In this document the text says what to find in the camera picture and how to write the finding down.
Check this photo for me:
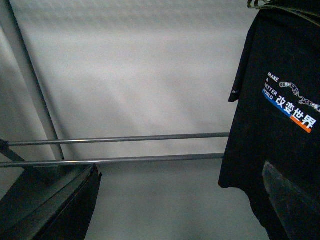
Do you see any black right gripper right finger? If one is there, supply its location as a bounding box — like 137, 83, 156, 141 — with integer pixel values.
262, 161, 320, 240

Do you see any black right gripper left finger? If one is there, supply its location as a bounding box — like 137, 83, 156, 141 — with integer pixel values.
0, 164, 102, 240

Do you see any black printed t-shirt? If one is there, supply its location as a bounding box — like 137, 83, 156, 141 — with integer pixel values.
218, 0, 320, 240

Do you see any green clothes hanger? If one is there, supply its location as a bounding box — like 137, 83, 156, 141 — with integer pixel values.
247, 0, 320, 17

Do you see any lower metal rack rod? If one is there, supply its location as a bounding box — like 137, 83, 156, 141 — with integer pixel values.
0, 153, 224, 168

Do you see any metal rack rod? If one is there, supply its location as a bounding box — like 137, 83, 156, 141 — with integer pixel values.
0, 153, 224, 168
0, 132, 230, 147

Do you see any upper metal rack rod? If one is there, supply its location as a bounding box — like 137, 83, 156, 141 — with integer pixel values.
0, 132, 230, 147

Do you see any grey rack upright post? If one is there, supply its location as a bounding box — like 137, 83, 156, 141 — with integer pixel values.
0, 0, 65, 161

